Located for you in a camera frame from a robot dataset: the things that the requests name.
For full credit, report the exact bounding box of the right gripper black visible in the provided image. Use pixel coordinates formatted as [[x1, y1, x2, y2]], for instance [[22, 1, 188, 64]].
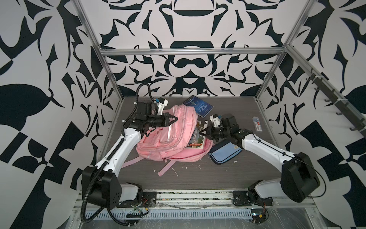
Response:
[[199, 123, 232, 142]]

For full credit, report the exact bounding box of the illustrated comic book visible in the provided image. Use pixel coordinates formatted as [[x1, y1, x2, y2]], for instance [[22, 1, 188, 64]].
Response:
[[186, 121, 208, 149]]

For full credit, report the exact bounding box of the pink student backpack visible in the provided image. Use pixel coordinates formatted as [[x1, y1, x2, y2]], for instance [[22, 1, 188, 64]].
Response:
[[122, 105, 213, 176]]

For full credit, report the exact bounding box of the blue pencil case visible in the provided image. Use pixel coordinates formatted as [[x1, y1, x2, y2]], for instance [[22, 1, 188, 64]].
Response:
[[209, 139, 243, 165]]

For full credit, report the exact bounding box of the blue Little Prince book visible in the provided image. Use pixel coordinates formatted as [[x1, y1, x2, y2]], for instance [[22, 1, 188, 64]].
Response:
[[183, 95, 214, 118]]

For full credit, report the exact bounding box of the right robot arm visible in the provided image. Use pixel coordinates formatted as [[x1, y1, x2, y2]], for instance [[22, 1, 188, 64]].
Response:
[[200, 114, 324, 203]]

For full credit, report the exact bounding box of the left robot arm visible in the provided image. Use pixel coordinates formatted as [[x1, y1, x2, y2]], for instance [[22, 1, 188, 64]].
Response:
[[81, 98, 178, 210]]

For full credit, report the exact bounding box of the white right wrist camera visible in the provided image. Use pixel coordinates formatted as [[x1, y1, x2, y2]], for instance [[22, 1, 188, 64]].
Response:
[[210, 114, 222, 128]]

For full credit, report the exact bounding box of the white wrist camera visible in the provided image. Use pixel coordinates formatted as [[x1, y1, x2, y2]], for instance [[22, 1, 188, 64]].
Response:
[[210, 114, 222, 128], [155, 97, 168, 115]]

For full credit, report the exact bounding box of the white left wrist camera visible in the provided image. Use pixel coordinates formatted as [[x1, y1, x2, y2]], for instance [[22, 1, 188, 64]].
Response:
[[155, 97, 168, 115]]

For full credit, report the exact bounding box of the aluminium front rail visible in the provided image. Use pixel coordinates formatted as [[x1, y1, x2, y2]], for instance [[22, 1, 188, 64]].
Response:
[[152, 189, 315, 208]]

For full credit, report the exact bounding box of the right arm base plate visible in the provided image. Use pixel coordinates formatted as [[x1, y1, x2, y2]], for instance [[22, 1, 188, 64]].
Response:
[[232, 190, 273, 207]]

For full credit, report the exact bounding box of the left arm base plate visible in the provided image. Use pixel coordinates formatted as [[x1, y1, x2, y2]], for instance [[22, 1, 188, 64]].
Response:
[[116, 191, 157, 208]]

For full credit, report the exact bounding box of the white perforated cable duct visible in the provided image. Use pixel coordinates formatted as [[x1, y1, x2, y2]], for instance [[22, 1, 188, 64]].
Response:
[[81, 208, 253, 220]]

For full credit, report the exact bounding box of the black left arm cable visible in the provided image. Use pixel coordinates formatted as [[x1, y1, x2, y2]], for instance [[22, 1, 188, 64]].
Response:
[[79, 82, 159, 227]]

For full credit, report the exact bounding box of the wall hook rack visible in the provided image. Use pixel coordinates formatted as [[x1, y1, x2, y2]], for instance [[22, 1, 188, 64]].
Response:
[[307, 68, 366, 138]]

